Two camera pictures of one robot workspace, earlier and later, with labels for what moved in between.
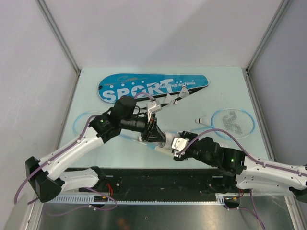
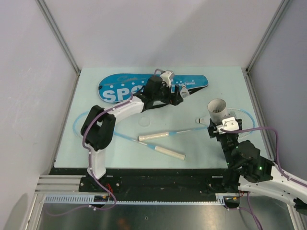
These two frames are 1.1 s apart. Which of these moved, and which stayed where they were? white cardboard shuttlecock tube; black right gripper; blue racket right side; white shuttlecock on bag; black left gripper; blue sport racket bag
Moved: black left gripper; black right gripper; white cardboard shuttlecock tube
Stayed: white shuttlecock on bag; blue sport racket bag; blue racket right side
